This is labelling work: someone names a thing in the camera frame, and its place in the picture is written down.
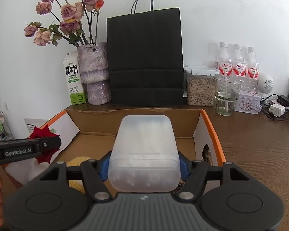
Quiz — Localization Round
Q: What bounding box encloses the clear jar of seeds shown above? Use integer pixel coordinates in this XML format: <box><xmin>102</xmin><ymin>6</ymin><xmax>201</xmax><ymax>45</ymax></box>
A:
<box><xmin>184</xmin><ymin>66</ymin><xmax>220</xmax><ymax>106</ymax></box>

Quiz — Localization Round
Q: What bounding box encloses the red fabric rose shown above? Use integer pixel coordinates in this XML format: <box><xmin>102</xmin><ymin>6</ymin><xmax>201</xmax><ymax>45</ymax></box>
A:
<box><xmin>29</xmin><ymin>125</ymin><xmax>61</xmax><ymax>164</ymax></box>

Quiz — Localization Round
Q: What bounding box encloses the white tin box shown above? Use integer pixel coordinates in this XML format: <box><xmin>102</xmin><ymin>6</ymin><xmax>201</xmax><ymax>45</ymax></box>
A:
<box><xmin>234</xmin><ymin>91</ymin><xmax>262</xmax><ymax>115</ymax></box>

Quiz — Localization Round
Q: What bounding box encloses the white milk carton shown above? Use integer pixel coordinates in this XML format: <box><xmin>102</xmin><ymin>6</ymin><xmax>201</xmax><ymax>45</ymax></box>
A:
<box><xmin>63</xmin><ymin>51</ymin><xmax>87</xmax><ymax>105</ymax></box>

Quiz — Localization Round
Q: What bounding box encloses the purple ceramic vase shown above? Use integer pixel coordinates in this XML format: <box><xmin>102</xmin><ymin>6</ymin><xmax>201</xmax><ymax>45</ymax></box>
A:
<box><xmin>77</xmin><ymin>42</ymin><xmax>111</xmax><ymax>105</ymax></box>

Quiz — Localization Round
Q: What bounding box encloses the dried rose bouquet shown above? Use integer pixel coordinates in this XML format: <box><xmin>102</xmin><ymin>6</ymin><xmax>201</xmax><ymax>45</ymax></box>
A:
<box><xmin>24</xmin><ymin>0</ymin><xmax>104</xmax><ymax>48</ymax></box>

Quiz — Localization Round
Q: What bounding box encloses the middle water bottle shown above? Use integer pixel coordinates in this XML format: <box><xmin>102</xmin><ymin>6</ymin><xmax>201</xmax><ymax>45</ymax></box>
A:
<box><xmin>232</xmin><ymin>43</ymin><xmax>246</xmax><ymax>79</ymax></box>

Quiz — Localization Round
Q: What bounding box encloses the translucent cotton swab box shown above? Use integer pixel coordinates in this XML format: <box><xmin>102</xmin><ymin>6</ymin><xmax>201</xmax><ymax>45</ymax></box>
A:
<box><xmin>108</xmin><ymin>115</ymin><xmax>181</xmax><ymax>193</ymax></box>

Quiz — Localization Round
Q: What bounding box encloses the right water bottle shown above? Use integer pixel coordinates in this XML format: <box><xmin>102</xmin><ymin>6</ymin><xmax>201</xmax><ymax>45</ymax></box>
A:
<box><xmin>245</xmin><ymin>46</ymin><xmax>259</xmax><ymax>92</ymax></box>

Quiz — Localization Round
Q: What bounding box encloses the white round speaker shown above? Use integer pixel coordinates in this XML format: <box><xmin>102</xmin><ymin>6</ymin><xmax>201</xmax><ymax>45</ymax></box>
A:
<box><xmin>256</xmin><ymin>73</ymin><xmax>274</xmax><ymax>100</ymax></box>

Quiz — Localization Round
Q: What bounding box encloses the left water bottle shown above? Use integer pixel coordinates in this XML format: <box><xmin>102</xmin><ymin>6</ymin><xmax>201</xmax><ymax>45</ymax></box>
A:
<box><xmin>217</xmin><ymin>42</ymin><xmax>233</xmax><ymax>77</ymax></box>

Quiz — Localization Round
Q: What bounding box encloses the red cardboard box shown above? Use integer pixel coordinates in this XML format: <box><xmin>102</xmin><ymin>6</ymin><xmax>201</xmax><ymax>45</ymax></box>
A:
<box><xmin>0</xmin><ymin>108</ymin><xmax>227</xmax><ymax>198</ymax></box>

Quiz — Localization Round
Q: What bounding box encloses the black charger cable bundle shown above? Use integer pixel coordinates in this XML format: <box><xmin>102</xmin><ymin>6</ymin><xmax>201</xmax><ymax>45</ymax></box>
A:
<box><xmin>260</xmin><ymin>93</ymin><xmax>289</xmax><ymax>121</ymax></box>

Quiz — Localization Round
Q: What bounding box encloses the empty glass cup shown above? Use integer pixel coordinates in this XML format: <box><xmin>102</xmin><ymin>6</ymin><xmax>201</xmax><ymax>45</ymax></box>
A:
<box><xmin>214</xmin><ymin>76</ymin><xmax>242</xmax><ymax>116</ymax></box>

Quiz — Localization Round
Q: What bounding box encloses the yellow plush toy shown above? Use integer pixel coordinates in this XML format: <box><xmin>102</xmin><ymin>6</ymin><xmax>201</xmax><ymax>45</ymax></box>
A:
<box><xmin>67</xmin><ymin>156</ymin><xmax>90</xmax><ymax>194</ymax></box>

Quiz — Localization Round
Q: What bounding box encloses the water bottle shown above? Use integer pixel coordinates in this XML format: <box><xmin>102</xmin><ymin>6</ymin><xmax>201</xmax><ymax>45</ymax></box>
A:
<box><xmin>245</xmin><ymin>46</ymin><xmax>259</xmax><ymax>92</ymax></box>
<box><xmin>217</xmin><ymin>42</ymin><xmax>233</xmax><ymax>77</ymax></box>
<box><xmin>232</xmin><ymin>43</ymin><xmax>246</xmax><ymax>79</ymax></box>

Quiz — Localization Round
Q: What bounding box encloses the black paper bag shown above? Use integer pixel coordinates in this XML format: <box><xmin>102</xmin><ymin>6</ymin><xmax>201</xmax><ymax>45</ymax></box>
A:
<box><xmin>107</xmin><ymin>1</ymin><xmax>184</xmax><ymax>107</ymax></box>

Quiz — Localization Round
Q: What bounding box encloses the white power adapter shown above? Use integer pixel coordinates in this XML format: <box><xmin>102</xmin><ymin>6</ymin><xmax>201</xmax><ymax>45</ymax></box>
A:
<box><xmin>269</xmin><ymin>103</ymin><xmax>286</xmax><ymax>117</ymax></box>

